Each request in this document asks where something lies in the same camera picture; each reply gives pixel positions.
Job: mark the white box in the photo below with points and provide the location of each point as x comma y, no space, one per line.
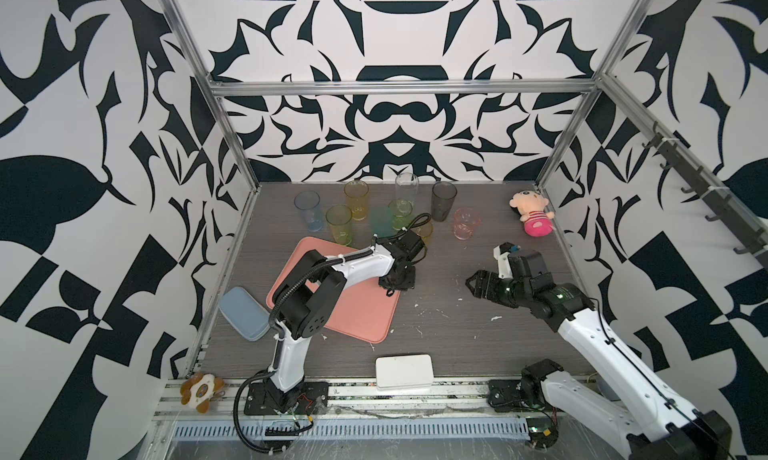
404,372

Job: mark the light blue grey dish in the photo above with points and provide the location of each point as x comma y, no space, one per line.
244,314

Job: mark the amber tall glass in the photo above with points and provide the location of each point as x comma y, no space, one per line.
357,197

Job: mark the wall hook rail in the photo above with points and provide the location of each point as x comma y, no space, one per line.
702,184

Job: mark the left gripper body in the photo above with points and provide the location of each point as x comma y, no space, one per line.
405,284

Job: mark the yellow-green glass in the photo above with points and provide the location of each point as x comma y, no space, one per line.
339,220

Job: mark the green small glass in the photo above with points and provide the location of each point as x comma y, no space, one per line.
401,212

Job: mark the white cable duct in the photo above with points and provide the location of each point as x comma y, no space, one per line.
510,428

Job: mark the pink tray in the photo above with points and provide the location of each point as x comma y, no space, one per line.
364,311

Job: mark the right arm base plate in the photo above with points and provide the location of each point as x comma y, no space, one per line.
517,395

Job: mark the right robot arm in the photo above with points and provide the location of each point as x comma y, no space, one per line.
647,420

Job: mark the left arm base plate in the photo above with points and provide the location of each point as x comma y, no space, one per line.
264,398

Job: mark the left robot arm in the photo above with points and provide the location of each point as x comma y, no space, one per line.
304,301

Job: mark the yellow short glass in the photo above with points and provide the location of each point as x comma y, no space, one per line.
425,232

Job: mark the dark grey glass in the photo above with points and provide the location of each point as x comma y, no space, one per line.
443,195

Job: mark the blue-purple glass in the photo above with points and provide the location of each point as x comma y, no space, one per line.
307,204

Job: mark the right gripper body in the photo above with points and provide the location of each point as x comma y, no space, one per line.
504,290

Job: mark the clear tall glass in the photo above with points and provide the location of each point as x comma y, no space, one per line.
406,187

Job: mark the brown white plush toy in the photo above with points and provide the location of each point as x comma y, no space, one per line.
200,390

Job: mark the pink plush doll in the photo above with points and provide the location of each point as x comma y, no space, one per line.
531,207

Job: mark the teal glass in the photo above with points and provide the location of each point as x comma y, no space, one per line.
380,220

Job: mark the pink glass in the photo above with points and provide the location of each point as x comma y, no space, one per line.
466,222

